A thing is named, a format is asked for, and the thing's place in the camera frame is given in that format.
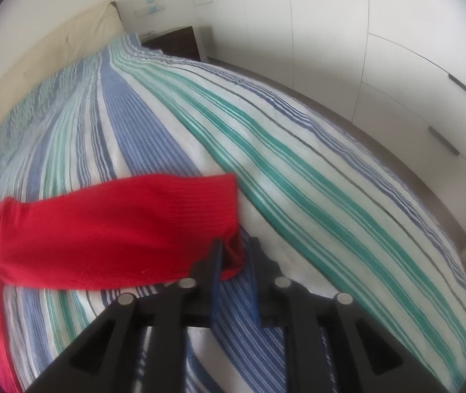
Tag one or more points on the dark wooden nightstand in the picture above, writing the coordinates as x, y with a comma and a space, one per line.
175, 43

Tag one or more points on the red knit sweater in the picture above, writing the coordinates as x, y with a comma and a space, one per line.
114, 229

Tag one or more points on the white wardrobe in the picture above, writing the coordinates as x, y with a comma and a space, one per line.
339, 28

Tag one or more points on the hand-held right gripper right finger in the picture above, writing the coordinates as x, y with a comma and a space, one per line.
254, 282

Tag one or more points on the wall socket panel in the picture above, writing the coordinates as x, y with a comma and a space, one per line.
151, 7

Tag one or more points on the striped bedspread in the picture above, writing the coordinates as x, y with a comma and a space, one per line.
298, 180

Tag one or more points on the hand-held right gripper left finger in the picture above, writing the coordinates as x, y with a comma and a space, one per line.
215, 272

